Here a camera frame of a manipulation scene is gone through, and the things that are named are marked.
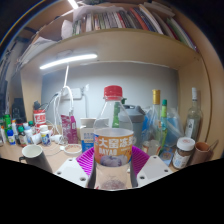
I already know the dark green bottle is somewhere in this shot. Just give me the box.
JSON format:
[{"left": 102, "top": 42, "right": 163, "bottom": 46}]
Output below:
[{"left": 112, "top": 98, "right": 128, "bottom": 129}]

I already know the small white round dish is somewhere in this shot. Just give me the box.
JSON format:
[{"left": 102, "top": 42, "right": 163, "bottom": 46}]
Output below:
[{"left": 63, "top": 143, "right": 83, "bottom": 158}]

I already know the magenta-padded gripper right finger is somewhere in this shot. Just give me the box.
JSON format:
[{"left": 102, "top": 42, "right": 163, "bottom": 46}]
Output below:
[{"left": 130, "top": 145, "right": 173, "bottom": 189}]

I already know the blue plastic bag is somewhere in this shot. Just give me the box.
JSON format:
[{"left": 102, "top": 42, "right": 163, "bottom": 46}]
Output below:
[{"left": 141, "top": 106, "right": 185, "bottom": 164}]

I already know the wooden shelf unit with books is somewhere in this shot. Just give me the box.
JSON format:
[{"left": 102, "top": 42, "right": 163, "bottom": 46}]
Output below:
[{"left": 6, "top": 0, "right": 214, "bottom": 71}]

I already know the magenta pouch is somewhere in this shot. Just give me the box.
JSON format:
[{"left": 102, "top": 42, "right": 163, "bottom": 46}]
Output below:
[{"left": 60, "top": 114, "right": 79, "bottom": 145}]

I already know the brown jar white lid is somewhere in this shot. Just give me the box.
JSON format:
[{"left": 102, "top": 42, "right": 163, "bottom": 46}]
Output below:
[{"left": 172, "top": 136, "right": 196, "bottom": 170}]

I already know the tall clear glass bottle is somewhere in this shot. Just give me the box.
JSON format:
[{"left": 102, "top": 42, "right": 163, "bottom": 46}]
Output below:
[{"left": 184, "top": 87, "right": 203, "bottom": 141}]

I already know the white ceiling tube light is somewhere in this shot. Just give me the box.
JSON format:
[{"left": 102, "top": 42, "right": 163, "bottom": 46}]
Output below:
[{"left": 67, "top": 0, "right": 79, "bottom": 10}]

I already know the clear glass bottle yellow cap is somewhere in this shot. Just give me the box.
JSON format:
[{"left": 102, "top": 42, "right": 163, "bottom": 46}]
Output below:
[{"left": 143, "top": 89, "right": 162, "bottom": 156}]

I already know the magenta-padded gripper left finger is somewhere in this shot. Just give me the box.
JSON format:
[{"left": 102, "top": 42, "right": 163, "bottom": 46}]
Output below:
[{"left": 53, "top": 146, "right": 96, "bottom": 190}]

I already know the red and white can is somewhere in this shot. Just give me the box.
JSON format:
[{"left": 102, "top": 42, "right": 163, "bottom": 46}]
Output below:
[{"left": 33, "top": 109, "right": 48, "bottom": 129}]

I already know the green plastic container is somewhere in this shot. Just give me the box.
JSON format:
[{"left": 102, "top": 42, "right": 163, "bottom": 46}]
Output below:
[{"left": 3, "top": 114, "right": 13, "bottom": 134}]

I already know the brown mug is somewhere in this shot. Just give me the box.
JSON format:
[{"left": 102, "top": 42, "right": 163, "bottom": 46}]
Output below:
[{"left": 189, "top": 141, "right": 218, "bottom": 166}]

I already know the white power strip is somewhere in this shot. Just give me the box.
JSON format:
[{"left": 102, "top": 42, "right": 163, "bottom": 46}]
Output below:
[{"left": 59, "top": 87, "right": 83, "bottom": 100}]

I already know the grey shaker bottle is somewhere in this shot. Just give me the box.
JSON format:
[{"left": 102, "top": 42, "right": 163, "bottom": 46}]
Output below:
[{"left": 118, "top": 104, "right": 147, "bottom": 148}]

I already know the green glass bottle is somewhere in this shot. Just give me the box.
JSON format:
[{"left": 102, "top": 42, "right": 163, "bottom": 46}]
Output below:
[{"left": 159, "top": 98, "right": 169, "bottom": 154}]

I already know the small blue and white bottle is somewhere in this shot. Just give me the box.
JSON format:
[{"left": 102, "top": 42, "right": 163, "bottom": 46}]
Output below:
[{"left": 6, "top": 129, "right": 16, "bottom": 146}]

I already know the blue and white carton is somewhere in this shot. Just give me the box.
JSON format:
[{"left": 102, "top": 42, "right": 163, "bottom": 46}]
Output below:
[{"left": 79, "top": 117, "right": 101, "bottom": 154}]

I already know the clear red-capped drink bottle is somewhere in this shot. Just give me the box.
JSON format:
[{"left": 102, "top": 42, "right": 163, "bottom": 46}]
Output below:
[{"left": 92, "top": 85, "right": 135, "bottom": 191}]

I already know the black mug white inside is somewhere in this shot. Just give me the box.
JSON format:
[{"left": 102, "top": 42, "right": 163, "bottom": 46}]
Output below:
[{"left": 18, "top": 144, "right": 54, "bottom": 174}]

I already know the white under-shelf tube light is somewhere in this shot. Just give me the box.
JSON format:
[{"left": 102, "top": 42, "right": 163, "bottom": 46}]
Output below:
[{"left": 39, "top": 53, "right": 99, "bottom": 70}]

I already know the small brown bottle green cap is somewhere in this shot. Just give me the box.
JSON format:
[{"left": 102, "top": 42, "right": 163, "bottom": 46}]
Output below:
[{"left": 17, "top": 125, "right": 28, "bottom": 148}]

